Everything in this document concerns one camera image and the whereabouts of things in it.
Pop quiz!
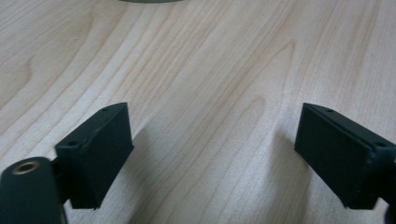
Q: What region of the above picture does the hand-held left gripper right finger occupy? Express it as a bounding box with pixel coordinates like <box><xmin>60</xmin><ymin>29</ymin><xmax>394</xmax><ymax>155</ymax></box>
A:
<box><xmin>294</xmin><ymin>103</ymin><xmax>396</xmax><ymax>210</ymax></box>

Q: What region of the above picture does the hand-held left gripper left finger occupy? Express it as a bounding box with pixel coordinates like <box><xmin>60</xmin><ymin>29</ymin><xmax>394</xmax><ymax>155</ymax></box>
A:
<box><xmin>54</xmin><ymin>102</ymin><xmax>134</xmax><ymax>210</ymax></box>

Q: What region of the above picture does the green plastic waste bin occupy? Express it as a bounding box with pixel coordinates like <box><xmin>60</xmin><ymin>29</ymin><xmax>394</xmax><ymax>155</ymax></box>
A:
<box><xmin>118</xmin><ymin>0</ymin><xmax>185</xmax><ymax>5</ymax></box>

